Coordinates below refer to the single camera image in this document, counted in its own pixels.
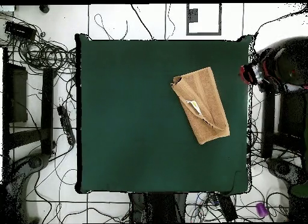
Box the tan terry cloth towel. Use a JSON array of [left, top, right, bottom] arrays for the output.
[[170, 66, 230, 145]]

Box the flat black box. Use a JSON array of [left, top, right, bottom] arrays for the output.
[[4, 20, 37, 40]]

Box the black upright bar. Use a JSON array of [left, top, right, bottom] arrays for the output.
[[261, 89, 277, 160]]

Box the dark cabinet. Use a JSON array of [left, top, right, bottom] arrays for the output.
[[279, 90, 308, 148]]

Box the dark grey floor base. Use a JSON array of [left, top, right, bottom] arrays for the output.
[[265, 157, 307, 187]]

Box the dark green object on floor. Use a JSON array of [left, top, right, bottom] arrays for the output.
[[290, 181, 308, 198]]

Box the small purple object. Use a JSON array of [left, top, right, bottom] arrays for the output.
[[255, 202, 270, 218]]

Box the dark green table cloth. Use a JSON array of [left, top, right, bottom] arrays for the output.
[[75, 33, 253, 195]]

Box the black metal stand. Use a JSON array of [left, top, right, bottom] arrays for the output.
[[128, 192, 188, 223]]

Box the long black power strip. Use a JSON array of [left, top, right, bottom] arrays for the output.
[[57, 105, 76, 146]]

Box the black T-shaped floor stand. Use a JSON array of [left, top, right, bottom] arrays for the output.
[[9, 67, 57, 155]]

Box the dark brown box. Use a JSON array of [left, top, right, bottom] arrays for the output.
[[2, 62, 28, 123]]

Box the grey chair base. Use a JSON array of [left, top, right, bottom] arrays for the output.
[[0, 153, 50, 223]]

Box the grey rectangular floor frame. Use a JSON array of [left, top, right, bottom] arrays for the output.
[[185, 3, 223, 36]]

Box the black strip among cables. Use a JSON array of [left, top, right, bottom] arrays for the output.
[[215, 193, 238, 222]]

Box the tangled black cable bundle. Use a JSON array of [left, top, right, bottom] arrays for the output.
[[0, 11, 78, 76]]

